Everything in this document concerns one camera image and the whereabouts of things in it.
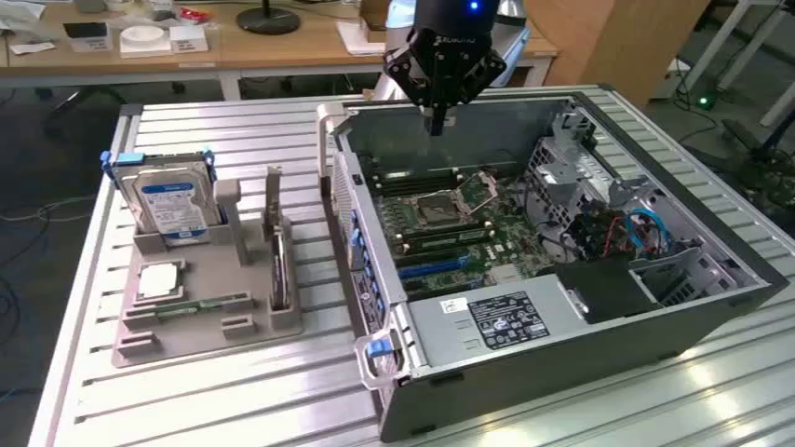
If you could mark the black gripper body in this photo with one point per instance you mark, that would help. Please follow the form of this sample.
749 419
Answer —
447 51

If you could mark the low profile graphics card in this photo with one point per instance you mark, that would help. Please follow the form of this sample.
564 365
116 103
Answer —
277 261

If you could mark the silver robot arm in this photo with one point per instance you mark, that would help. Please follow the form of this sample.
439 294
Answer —
388 87

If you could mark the stack of white papers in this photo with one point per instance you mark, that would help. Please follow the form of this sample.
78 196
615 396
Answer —
360 39

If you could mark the brown cardboard box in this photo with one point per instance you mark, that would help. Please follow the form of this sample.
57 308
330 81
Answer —
372 14

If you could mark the wooden cabinet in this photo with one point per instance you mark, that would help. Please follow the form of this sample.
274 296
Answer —
620 46

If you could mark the black lamp base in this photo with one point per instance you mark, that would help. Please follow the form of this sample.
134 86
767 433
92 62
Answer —
268 21

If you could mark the tall metal disk bay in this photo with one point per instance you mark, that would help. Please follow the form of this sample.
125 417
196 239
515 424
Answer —
559 177

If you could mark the metal socket cover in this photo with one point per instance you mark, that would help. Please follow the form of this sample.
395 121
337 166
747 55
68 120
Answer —
477 195

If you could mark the CPU socket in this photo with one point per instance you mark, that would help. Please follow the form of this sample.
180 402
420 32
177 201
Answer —
437 209

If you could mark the white labelled box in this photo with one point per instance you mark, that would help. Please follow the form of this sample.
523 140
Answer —
188 39

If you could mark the red package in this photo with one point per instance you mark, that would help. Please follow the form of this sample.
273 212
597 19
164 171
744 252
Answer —
194 15

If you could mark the blue card retention clip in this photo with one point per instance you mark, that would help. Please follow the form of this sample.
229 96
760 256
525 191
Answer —
354 228
365 259

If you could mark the green motherboard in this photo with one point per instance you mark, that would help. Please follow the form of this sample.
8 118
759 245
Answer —
496 251

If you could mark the black expansion slot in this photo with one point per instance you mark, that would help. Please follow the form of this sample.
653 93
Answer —
435 259

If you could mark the white round container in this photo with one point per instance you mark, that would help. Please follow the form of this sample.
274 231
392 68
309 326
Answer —
144 39

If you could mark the black floor stand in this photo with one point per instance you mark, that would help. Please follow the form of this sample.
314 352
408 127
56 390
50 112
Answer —
739 132

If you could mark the silver chipset heat sink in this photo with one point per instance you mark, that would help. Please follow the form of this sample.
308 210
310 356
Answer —
509 274

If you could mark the silver hard disk blue label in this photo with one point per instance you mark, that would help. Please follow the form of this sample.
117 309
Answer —
173 209

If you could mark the blue disk caddy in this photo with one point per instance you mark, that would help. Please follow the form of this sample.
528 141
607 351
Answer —
130 158

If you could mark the white box black top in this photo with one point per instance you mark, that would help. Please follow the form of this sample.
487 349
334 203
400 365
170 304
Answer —
86 37

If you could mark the black plastic cover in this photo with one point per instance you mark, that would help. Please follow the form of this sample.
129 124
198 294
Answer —
601 288

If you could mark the grey cup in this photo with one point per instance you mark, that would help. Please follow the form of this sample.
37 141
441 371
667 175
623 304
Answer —
90 5

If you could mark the black office chair base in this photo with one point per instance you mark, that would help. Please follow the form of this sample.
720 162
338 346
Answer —
65 106

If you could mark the grey parts rack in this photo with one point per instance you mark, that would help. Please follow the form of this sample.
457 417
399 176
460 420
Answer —
204 279

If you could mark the low metal disk bay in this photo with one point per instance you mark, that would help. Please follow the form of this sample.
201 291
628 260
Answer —
683 279

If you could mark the grey power supply unit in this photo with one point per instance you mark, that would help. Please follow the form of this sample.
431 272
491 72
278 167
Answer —
435 335

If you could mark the white paper slip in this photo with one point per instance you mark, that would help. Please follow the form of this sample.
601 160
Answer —
30 48

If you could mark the silver CPU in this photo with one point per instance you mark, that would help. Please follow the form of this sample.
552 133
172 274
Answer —
157 281

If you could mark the blue case latch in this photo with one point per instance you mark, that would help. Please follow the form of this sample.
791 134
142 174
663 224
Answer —
377 350

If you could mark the clear plastic bag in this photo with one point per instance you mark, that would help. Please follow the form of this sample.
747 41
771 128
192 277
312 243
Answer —
24 18

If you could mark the black open PC case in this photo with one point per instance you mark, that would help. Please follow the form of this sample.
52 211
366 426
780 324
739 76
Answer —
559 372

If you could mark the white case wall sticker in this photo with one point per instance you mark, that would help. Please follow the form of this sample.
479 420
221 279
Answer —
451 122

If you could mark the white desk frame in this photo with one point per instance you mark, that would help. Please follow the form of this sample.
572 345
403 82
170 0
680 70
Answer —
727 77

